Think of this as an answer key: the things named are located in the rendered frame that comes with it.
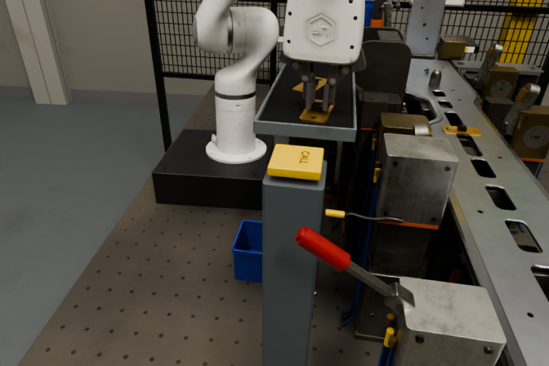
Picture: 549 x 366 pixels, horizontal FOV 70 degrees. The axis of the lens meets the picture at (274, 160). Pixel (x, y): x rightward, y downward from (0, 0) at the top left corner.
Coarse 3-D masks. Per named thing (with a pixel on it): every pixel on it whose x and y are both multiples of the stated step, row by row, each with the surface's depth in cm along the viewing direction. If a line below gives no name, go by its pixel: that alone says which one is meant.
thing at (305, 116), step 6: (318, 102) 57; (312, 108) 56; (318, 108) 56; (330, 108) 58; (306, 114) 56; (312, 114) 56; (318, 114) 56; (324, 114) 56; (300, 120) 54; (306, 120) 54; (312, 120) 54; (318, 120) 54; (324, 120) 54
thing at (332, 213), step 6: (330, 210) 62; (336, 210) 62; (336, 216) 62; (342, 216) 62; (348, 216) 61; (360, 216) 61; (366, 216) 61; (384, 216) 61; (390, 216) 61; (402, 222) 61
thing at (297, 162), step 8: (280, 152) 46; (288, 152) 46; (296, 152) 46; (304, 152) 46; (312, 152) 46; (320, 152) 46; (272, 160) 44; (280, 160) 44; (288, 160) 44; (296, 160) 44; (304, 160) 45; (312, 160) 45; (320, 160) 45; (272, 168) 43; (280, 168) 43; (288, 168) 43; (296, 168) 43; (304, 168) 43; (312, 168) 43; (320, 168) 43; (288, 176) 43; (296, 176) 43; (304, 176) 43; (312, 176) 43; (320, 176) 43
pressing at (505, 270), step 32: (416, 64) 141; (448, 64) 141; (416, 96) 111; (448, 96) 111; (480, 128) 92; (480, 160) 79; (512, 160) 79; (480, 192) 68; (512, 192) 69; (544, 192) 69; (480, 224) 61; (544, 224) 61; (480, 256) 54; (512, 256) 54; (544, 256) 55; (512, 288) 49; (512, 320) 45; (544, 320) 45; (512, 352) 41; (544, 352) 42
